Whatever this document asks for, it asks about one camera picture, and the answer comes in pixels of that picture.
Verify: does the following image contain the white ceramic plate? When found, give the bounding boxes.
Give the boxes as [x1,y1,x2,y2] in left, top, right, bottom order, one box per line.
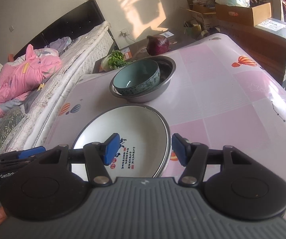
[72,104,172,180]

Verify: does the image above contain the teal ceramic bowl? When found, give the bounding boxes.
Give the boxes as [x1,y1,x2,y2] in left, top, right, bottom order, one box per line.
[113,59,160,95]

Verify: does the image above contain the large steel bowl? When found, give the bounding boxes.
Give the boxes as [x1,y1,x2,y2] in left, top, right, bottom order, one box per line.
[109,56,176,104]

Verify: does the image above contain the white quilted mattress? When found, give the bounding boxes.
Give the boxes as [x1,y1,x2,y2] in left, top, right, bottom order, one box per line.
[0,21,114,154]

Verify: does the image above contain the balloon patterned tablecloth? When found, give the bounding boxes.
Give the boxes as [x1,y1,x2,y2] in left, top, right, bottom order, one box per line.
[23,32,286,187]

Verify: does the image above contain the pink clothing on bed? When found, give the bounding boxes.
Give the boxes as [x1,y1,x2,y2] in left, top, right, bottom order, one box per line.
[0,44,62,118]

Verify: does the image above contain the green leafy cabbage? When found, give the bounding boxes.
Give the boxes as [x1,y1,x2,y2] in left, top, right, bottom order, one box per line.
[101,50,129,72]

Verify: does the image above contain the dark low side table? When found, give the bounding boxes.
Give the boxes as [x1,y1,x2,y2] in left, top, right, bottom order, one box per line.
[93,29,196,73]

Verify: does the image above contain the purple red cabbage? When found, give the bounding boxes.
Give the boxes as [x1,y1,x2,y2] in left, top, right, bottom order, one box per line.
[146,35,169,56]

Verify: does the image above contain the black bed headboard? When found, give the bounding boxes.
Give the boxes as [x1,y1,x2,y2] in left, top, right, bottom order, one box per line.
[13,0,120,61]

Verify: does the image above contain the open cardboard box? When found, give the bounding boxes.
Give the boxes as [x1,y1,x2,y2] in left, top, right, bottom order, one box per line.
[181,0,219,39]

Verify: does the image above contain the brown cardboard box with bags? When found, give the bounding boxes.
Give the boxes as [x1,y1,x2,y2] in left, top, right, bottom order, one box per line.
[215,2,272,26]

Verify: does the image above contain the white plastic bag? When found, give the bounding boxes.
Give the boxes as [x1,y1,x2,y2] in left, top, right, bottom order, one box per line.
[215,0,250,8]

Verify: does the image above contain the white wall socket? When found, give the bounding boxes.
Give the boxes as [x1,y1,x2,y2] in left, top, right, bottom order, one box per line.
[120,29,130,38]

